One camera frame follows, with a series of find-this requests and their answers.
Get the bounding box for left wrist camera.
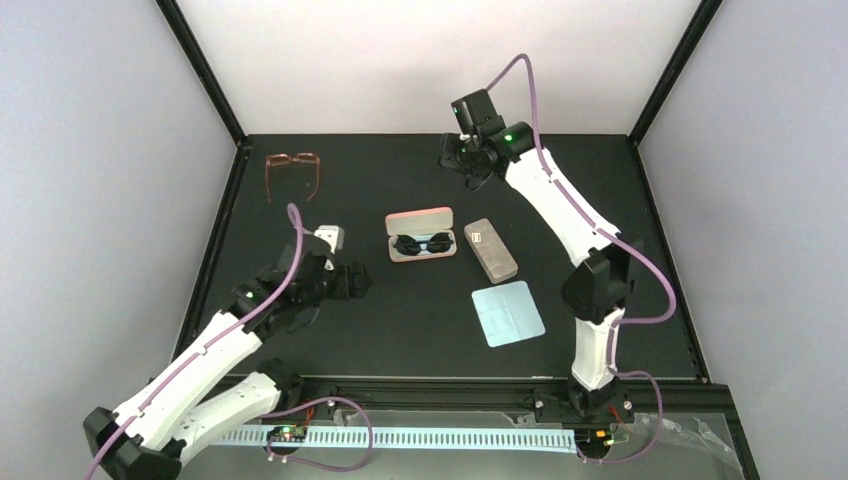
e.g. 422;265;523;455
312;225;345;271

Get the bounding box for black aluminium frame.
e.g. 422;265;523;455
159;1;758;479

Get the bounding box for black sunglasses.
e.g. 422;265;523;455
393;232;454;257

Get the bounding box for pink glasses case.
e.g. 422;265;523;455
384;207;458;263

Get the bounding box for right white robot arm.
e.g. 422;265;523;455
438;89;637;419

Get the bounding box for white slotted cable duct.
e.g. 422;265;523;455
214;425;576;454

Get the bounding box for right light blue cloth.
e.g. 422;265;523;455
471;281;546;348

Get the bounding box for left circuit board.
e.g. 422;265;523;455
267;425;308;444

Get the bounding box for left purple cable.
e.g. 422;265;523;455
82;202;374;480

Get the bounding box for right circuit board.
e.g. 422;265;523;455
575;429;630;447

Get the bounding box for clear plastic sheet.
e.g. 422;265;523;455
180;411;745;479

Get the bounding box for circuit board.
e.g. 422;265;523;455
267;425;308;444
575;429;630;447

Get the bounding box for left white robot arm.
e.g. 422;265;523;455
83;246;372;479

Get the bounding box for brown translucent sunglasses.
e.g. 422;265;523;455
264;152;321;204

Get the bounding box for grey glasses case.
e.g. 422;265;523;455
463;218;518;284

